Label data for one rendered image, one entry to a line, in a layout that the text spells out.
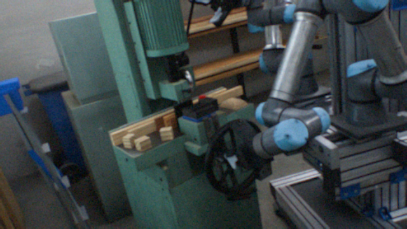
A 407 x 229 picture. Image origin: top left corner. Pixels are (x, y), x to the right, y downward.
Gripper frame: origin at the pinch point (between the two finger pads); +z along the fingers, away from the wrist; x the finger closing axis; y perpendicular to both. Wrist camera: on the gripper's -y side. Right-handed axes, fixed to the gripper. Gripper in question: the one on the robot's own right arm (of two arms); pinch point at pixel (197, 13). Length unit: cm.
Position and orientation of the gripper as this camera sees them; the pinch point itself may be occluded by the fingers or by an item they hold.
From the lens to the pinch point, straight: 142.5
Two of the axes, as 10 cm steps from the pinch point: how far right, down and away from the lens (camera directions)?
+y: 2.2, -6.1, -7.6
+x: 5.6, 7.1, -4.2
